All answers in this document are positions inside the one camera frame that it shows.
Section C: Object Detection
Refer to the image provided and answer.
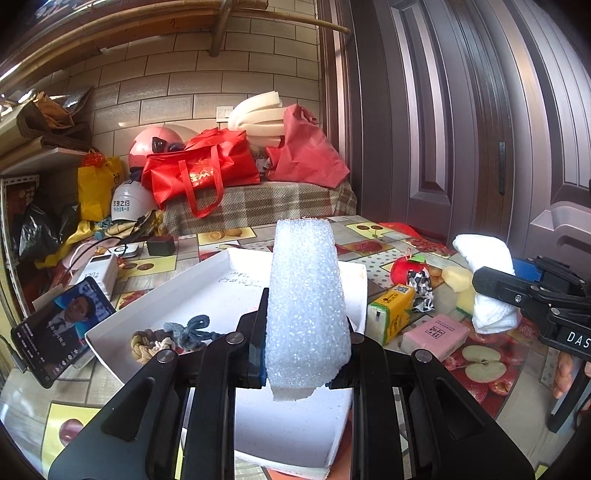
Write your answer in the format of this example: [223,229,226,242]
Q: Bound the white foam block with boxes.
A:
[266,218,351,401]

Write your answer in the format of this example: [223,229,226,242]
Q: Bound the white cloth doll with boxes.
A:
[453,234,518,335]

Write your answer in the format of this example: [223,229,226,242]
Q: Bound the pale yellow sponge piece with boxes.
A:
[442,266,473,293]

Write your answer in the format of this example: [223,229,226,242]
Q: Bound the red plush apple keychain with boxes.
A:
[390,254,428,285]

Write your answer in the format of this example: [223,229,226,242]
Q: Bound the person's right hand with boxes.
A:
[552,352,574,400]

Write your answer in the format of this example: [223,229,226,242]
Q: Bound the yellow green sponge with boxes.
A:
[456,287,476,317]

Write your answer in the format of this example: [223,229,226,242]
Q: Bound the blue purple braided knot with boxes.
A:
[163,315,221,351]

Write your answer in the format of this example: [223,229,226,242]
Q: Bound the white shallow tray box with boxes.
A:
[84,247,370,478]

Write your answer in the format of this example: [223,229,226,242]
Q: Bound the black white patterned cloth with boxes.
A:
[407,268,435,313]

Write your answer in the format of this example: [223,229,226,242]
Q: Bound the pink tissue pack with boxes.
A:
[401,315,469,361]

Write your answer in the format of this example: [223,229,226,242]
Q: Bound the fruit pattern tablecloth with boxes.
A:
[0,214,583,480]

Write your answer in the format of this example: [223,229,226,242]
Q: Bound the yellow green juice carton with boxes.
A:
[366,284,415,346]

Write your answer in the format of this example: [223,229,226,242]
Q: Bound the black charger block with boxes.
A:
[146,235,176,257]

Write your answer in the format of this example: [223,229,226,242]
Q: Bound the plaid covered bench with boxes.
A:
[163,181,356,236]

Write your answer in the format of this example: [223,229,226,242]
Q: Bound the brown wooden door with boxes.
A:
[318,1,590,275]

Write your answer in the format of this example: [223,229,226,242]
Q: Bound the white power bank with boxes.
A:
[77,254,119,299]

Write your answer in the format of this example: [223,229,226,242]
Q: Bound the red non-woven bag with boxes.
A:
[266,104,349,189]

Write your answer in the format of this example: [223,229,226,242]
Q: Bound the black smartphone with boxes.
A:
[11,277,115,389]

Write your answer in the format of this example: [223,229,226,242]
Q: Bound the yellow shopping bag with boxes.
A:
[77,150,124,222]

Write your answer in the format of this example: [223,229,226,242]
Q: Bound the pink helmet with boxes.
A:
[128,125,197,169]

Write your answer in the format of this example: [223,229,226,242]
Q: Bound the cream foam roll stack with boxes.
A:
[228,91,287,148]

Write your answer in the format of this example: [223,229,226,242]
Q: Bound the black plastic bag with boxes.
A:
[18,202,80,262]

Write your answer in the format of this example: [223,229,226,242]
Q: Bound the metal shelf rack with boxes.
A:
[1,101,92,325]

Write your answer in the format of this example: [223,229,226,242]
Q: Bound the brown braided rope knot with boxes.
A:
[130,329,176,365]

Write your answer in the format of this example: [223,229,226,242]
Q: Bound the red tote bag with handles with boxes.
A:
[141,128,260,219]

